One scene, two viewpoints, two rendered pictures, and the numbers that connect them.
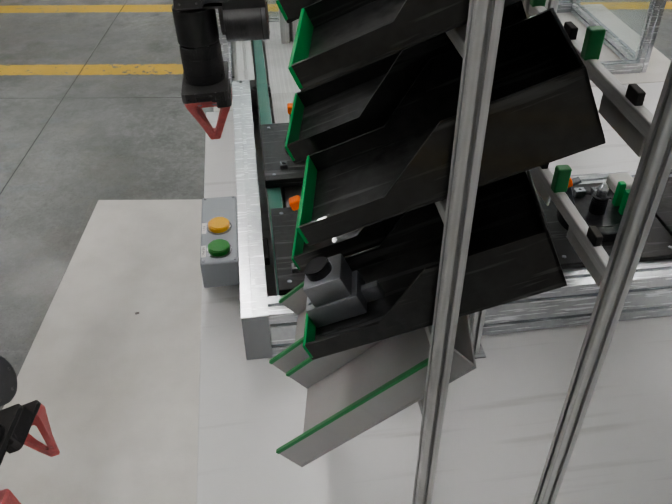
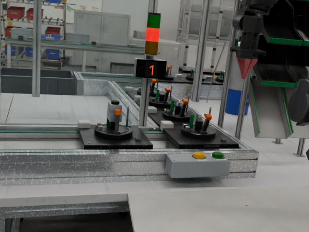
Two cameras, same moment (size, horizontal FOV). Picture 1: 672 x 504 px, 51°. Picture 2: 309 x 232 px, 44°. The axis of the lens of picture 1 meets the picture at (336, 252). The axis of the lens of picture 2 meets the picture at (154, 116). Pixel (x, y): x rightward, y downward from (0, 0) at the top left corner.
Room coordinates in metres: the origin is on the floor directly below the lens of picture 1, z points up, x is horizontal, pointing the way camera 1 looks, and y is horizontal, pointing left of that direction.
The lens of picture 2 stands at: (1.45, 1.40, 1.40)
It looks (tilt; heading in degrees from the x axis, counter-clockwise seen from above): 14 degrees down; 260
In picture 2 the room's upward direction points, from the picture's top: 6 degrees clockwise
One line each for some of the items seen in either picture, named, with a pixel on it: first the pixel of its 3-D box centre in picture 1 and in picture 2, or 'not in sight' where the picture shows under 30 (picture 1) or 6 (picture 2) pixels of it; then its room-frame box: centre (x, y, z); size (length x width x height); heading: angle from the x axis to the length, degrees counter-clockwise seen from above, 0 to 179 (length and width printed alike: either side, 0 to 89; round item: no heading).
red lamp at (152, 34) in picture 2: not in sight; (152, 34); (1.21, -0.09, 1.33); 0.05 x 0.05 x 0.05
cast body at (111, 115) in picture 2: not in sight; (114, 109); (1.35, 0.03, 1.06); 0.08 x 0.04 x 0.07; 97
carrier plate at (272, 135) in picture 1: (316, 150); (113, 136); (1.35, 0.04, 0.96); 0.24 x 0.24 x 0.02; 7
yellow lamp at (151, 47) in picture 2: not in sight; (151, 47); (1.21, -0.09, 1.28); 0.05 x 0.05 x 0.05
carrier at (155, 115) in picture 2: not in sight; (178, 108); (1.04, -0.25, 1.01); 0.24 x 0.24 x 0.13; 7
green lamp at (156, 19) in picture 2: not in sight; (153, 21); (1.21, -0.09, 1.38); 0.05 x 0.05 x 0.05
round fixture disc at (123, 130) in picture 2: not in sight; (113, 131); (1.35, 0.04, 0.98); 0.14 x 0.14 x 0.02
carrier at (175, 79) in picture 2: not in sight; (164, 72); (0.90, -1.36, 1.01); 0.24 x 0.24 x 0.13; 7
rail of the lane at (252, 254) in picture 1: (250, 189); (138, 163); (1.26, 0.18, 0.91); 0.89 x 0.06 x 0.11; 7
